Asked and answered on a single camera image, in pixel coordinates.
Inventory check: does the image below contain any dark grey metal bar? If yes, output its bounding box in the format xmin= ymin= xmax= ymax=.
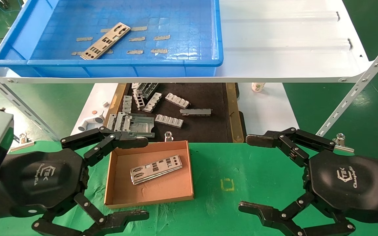
xmin=180 ymin=108 xmax=213 ymax=117

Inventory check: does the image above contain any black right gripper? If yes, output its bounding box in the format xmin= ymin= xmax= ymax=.
xmin=238 ymin=151 xmax=378 ymax=236

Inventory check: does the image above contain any white pipe fitting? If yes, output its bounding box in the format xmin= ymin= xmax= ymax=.
xmin=78 ymin=111 xmax=105 ymax=132

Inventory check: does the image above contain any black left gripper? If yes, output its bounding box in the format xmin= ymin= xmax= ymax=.
xmin=0 ymin=148 xmax=89 ymax=221

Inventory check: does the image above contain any small grey metal bracket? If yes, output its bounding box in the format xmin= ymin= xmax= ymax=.
xmin=122 ymin=95 xmax=133 ymax=114

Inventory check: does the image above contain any green table cloth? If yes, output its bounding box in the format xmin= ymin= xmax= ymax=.
xmin=0 ymin=140 xmax=378 ymax=236

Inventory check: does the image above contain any narrow grey metal bracket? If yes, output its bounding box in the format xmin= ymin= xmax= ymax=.
xmin=106 ymin=113 xmax=117 ymax=131
xmin=115 ymin=112 xmax=132 ymax=132

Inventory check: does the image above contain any black tray with brown rim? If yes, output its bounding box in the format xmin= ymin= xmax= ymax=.
xmin=98 ymin=83 xmax=248 ymax=143

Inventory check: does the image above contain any silver I/O shield plate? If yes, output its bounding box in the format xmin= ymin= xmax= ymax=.
xmin=80 ymin=22 xmax=131 ymax=61
xmin=130 ymin=155 xmax=183 ymax=186

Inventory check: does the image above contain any blue plastic tray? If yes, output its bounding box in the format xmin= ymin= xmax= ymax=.
xmin=0 ymin=0 xmax=224 ymax=78

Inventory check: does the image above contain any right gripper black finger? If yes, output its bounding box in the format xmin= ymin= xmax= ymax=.
xmin=246 ymin=127 xmax=335 ymax=167

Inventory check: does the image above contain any grey slotted angle bar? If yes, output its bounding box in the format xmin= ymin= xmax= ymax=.
xmin=316 ymin=29 xmax=378 ymax=136
xmin=0 ymin=65 xmax=60 ymax=142

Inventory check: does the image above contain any grey ribbed metal bracket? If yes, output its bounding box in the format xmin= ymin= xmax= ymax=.
xmin=155 ymin=114 xmax=184 ymax=128
xmin=143 ymin=92 xmax=162 ymax=113
xmin=165 ymin=93 xmax=191 ymax=109

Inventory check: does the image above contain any grey slotted metal bracket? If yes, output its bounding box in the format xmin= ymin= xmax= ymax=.
xmin=138 ymin=83 xmax=160 ymax=99

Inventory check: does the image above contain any shallow cardboard box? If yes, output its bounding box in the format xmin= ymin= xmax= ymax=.
xmin=104 ymin=141 xmax=195 ymax=209

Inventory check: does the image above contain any ladder-shaped metal part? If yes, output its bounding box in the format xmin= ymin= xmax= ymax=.
xmin=133 ymin=90 xmax=145 ymax=110

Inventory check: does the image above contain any flat grey metal plate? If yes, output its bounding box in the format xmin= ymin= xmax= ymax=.
xmin=123 ymin=113 xmax=156 ymax=138

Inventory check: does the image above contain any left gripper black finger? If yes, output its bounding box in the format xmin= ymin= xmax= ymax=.
xmin=31 ymin=193 xmax=150 ymax=236
xmin=60 ymin=126 xmax=149 ymax=167

